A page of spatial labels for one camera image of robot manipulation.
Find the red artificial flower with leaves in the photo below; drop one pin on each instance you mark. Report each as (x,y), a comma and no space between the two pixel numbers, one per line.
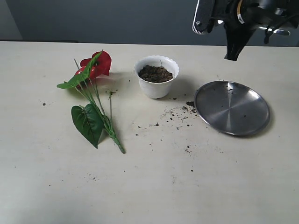
(91,120)

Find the white plastic flower pot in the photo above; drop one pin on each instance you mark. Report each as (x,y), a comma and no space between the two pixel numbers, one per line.
(156,90)

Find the round steel plate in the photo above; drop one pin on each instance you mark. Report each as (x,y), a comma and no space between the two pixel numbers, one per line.
(232,108)

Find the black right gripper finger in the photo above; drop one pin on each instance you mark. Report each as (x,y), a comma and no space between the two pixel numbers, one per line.
(237,38)

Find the dark brown potting soil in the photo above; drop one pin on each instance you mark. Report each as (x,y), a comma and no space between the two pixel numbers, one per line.
(155,74)

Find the loose green stem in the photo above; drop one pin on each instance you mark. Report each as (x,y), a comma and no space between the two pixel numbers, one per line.
(110,103)

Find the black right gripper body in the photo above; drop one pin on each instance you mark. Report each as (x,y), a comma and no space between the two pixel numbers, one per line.
(235,14)

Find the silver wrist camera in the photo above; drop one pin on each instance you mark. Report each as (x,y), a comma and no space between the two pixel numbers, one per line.
(203,22)

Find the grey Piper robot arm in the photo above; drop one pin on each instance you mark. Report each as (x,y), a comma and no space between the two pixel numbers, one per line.
(275,15)

